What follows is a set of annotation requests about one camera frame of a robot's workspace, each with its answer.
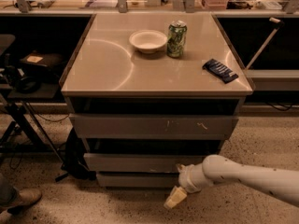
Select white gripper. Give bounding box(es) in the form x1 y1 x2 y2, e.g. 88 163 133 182
164 163 213 209

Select grey drawer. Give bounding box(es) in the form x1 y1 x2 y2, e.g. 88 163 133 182
84 153 203 173
70 114 238 140
96 173 178 189

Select grey bottom drawer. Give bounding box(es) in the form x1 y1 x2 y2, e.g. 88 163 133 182
96 173 178 189

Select grey drawer cabinet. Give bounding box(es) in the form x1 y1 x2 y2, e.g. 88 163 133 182
59 12 255 189

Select grey top drawer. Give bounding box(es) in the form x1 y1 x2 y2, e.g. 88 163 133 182
70 114 238 140

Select black backpack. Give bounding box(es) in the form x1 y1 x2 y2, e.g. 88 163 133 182
55 129 96 182

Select dark blue snack bag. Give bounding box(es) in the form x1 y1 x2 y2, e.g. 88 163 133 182
203 59 238 84

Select white bowl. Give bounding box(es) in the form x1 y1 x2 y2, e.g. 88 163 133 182
129 30 167 54

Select green soda can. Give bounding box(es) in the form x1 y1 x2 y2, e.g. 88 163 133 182
166 21 187 58

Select brown shoe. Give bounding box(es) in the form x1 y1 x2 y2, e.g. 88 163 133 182
0 189 42 214

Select black headphones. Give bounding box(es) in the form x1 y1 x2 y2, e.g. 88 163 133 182
15 77 41 94

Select black box with label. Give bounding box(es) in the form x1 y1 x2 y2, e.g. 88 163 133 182
20 52 67 79

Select white stick with handle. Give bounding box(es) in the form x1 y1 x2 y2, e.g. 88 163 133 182
246 17 284 70

